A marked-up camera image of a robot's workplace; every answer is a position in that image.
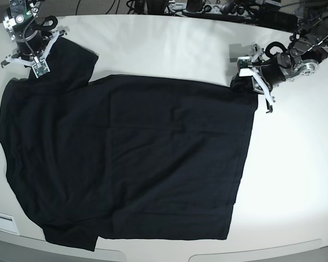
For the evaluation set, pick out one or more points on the white label sticker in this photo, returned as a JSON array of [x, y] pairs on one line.
[[8, 225]]

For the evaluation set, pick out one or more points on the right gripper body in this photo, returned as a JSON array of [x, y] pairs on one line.
[[37, 41]]

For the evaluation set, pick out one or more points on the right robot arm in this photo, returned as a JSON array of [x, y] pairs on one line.
[[22, 15]]

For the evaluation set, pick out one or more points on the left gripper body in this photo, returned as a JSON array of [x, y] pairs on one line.
[[271, 70]]

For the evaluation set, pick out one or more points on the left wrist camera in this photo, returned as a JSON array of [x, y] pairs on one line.
[[245, 66]]

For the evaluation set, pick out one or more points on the black T-shirt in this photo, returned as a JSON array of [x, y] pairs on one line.
[[123, 157]]

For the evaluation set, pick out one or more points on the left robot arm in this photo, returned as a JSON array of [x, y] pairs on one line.
[[307, 49]]

